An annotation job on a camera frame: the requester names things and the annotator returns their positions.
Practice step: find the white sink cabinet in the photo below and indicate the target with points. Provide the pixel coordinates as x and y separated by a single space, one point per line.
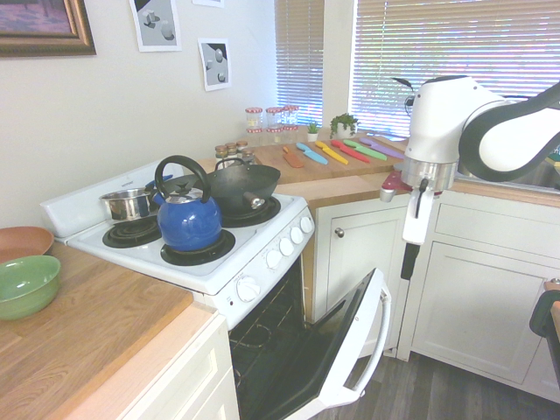
477 297

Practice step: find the dark green towel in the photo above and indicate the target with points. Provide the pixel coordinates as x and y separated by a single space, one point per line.
544 312

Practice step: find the red knife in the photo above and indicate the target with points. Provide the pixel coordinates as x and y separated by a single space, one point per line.
350 151

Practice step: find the white electric stove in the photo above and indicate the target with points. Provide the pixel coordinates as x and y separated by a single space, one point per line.
140 258

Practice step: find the bushy potted plant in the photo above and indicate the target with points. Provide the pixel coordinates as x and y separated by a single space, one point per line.
343 123

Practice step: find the small spice jar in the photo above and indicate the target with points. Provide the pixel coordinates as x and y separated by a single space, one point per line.
231 151
221 153
242 146
248 156

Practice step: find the paper sheet edge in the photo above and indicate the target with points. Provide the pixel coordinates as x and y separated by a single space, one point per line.
209 2

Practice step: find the framed painting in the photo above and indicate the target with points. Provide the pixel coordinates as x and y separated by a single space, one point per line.
44 26

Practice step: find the white oven door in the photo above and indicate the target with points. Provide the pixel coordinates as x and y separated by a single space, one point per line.
363 315

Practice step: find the purple knife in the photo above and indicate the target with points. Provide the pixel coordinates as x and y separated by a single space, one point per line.
385 149

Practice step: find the black coil burner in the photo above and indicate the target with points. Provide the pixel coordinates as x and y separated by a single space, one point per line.
267 212
192 257
129 236

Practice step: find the white stove knob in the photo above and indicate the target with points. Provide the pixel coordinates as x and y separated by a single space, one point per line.
248 289
297 235
274 259
286 247
306 225

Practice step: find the red grey kitchen tool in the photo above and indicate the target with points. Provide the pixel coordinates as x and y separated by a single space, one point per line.
391 186

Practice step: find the small potted plant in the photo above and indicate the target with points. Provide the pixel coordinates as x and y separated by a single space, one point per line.
312 132

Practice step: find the steel sink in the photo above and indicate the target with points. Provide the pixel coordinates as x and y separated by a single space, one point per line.
542 175

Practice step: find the narrow window blind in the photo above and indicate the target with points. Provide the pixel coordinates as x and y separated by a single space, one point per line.
299 61

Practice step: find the black wok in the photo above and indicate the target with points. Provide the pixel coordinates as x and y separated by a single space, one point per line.
245 179

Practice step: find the terracotta bowl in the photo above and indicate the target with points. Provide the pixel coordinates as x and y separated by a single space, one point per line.
22 240

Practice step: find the white cabinet beside stove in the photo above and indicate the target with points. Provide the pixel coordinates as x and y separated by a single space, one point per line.
188 376

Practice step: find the yellow knife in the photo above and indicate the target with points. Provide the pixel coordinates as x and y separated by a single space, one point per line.
332 153

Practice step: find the glass jar checkered lid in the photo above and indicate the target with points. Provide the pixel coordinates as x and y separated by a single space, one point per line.
254 118
254 136
291 114
274 117
291 133
275 135

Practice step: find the metal cabinet knob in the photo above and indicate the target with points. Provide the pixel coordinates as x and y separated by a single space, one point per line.
339 232

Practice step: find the wooden cutting board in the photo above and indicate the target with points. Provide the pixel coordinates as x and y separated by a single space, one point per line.
271 159

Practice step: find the large grey shapes poster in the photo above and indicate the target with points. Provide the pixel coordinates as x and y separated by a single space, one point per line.
157 26

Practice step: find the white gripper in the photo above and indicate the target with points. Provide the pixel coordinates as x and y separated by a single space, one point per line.
413 227

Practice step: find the blue knife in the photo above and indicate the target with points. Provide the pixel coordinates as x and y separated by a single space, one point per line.
312 153

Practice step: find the green bowl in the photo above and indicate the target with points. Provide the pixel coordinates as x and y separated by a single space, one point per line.
26 289

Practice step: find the orange knife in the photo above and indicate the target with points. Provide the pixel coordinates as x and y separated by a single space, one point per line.
293 159

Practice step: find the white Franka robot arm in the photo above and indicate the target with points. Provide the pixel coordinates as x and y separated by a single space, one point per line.
437 127

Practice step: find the green knife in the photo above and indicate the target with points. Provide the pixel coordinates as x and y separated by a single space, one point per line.
365 149

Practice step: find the white corner cabinet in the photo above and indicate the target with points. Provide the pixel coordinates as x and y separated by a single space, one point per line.
359 254

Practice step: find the small grey shapes poster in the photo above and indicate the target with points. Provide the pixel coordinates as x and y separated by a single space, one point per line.
215 65

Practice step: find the wide window blind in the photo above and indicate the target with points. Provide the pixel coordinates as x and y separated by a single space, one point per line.
455 44

